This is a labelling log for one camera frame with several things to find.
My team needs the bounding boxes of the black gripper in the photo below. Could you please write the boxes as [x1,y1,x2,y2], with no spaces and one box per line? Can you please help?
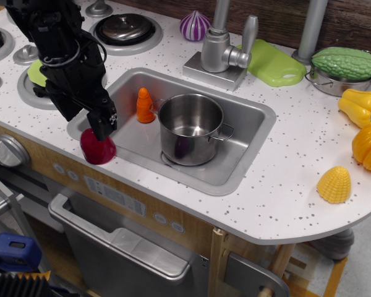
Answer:
[40,63,117,141]

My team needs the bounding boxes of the magenta toy sweet potato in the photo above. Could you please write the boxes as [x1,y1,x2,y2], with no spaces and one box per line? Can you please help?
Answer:
[80,128,116,165]

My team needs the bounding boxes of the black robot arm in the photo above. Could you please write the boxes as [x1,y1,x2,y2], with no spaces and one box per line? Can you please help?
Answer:
[0,1,117,141]

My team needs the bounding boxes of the stainless steel pot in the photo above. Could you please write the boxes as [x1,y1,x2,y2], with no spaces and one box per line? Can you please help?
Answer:
[150,93,234,166]

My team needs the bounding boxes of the silver pot lid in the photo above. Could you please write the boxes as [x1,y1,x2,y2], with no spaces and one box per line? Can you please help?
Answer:
[97,14,152,41]

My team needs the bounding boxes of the silver toy sink basin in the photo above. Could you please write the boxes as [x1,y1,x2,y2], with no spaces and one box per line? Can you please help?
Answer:
[67,67,277,197]

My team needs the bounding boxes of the orange toy carrot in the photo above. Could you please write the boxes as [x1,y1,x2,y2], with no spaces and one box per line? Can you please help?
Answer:
[136,87,155,124]

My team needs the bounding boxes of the silver oven dial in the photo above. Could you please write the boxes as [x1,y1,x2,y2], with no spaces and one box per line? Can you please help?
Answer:
[0,134,30,168]

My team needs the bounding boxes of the silver toy faucet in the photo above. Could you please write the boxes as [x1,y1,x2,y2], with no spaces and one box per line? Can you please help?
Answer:
[183,1,258,91]

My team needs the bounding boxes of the grey dishwasher door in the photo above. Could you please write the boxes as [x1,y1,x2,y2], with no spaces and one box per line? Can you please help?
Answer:
[48,194,209,296]

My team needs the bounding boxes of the purple toy onion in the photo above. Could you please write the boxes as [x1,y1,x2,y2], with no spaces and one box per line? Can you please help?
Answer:
[179,11,211,41]

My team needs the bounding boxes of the blue clamp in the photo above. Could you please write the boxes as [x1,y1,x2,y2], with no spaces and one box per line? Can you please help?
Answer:
[0,233,43,272]

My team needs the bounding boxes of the green plastic cutting board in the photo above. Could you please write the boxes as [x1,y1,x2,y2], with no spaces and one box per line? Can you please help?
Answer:
[241,39,307,87]

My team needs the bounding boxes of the grey metal pole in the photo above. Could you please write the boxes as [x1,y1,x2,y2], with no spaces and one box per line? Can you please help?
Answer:
[292,0,328,65]

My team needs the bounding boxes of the small steel pan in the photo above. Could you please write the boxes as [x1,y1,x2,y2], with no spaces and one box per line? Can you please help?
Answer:
[304,61,371,97]

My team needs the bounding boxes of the yellow toy corn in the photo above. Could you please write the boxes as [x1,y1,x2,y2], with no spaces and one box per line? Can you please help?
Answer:
[317,166,352,204]

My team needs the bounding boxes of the green toy bitter gourd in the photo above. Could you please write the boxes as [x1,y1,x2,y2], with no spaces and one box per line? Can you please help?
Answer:
[311,47,371,80]

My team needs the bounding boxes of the yellow toy bell pepper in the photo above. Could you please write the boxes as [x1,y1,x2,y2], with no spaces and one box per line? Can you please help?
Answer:
[338,89,371,128]

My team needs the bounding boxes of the orange toy pumpkin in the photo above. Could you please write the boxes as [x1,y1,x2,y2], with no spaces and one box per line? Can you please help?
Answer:
[352,124,371,171]

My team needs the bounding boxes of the grey front burner ring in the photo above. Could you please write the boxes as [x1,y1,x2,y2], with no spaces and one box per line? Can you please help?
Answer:
[17,66,108,111]

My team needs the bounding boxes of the grey stove burner ring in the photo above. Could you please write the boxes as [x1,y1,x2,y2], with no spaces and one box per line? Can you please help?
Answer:
[88,12,164,56]

